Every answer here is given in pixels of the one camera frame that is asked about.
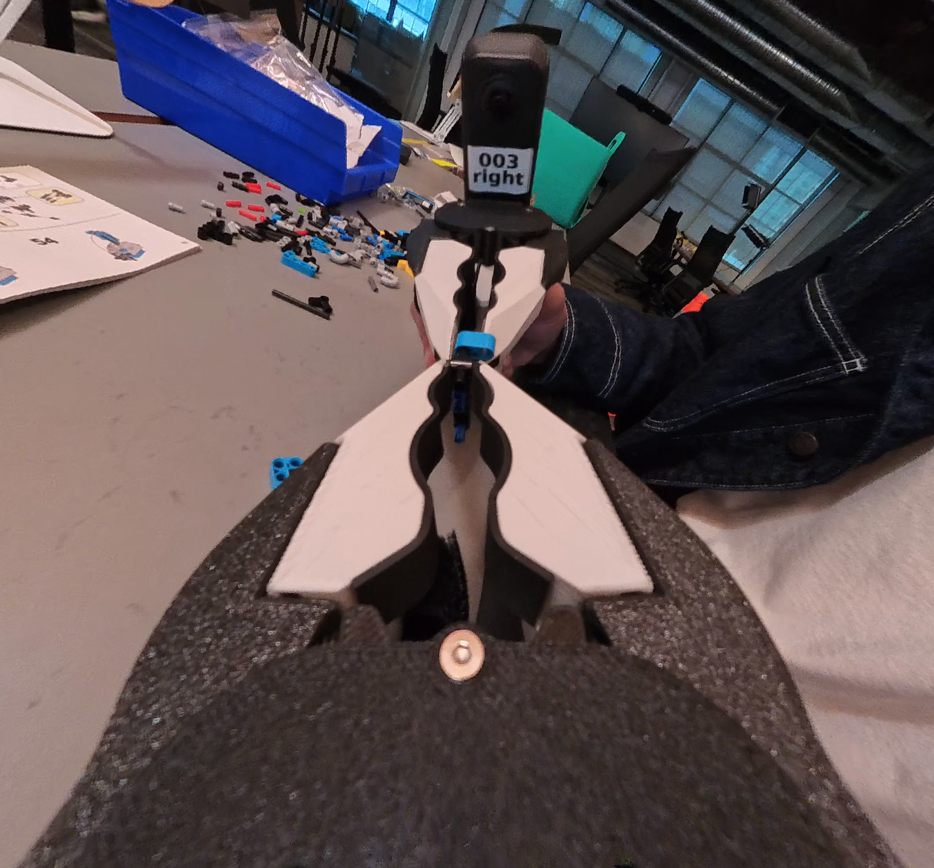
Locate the clear plastic bag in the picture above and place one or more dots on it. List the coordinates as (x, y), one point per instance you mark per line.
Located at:
(292, 73)

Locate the light blue brick connector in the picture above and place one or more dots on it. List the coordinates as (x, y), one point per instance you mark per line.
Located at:
(300, 264)

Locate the person's right hand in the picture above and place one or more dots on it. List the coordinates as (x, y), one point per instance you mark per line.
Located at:
(547, 328)

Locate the white shirt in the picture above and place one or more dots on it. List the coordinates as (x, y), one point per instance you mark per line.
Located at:
(839, 627)

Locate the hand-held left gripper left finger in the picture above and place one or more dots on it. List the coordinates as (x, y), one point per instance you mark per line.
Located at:
(350, 503)

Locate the person's right forearm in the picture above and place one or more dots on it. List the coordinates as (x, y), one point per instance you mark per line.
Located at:
(766, 372)

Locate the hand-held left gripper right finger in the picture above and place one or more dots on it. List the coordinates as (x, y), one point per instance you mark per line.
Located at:
(562, 503)

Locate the white stand base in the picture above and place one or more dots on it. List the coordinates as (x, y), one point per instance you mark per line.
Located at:
(44, 106)

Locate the black brick axle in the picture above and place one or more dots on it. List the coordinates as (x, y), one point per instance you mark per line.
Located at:
(299, 303)

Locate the blue storage bin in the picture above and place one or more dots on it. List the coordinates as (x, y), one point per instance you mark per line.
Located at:
(241, 109)

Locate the pile of small brick pieces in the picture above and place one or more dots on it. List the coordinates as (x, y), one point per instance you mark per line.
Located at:
(306, 226)

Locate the teal board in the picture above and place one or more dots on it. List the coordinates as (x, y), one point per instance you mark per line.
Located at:
(569, 168)

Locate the black office chair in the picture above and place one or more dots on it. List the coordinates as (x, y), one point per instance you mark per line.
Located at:
(660, 255)
(700, 270)

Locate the grey desk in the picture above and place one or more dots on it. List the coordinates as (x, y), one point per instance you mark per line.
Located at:
(146, 408)

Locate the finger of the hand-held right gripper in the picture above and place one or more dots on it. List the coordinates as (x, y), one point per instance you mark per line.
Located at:
(438, 292)
(522, 292)

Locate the open instruction booklet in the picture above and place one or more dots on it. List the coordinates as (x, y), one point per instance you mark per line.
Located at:
(73, 241)

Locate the blue L-shaped brick beam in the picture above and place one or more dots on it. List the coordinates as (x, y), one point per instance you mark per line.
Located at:
(284, 468)

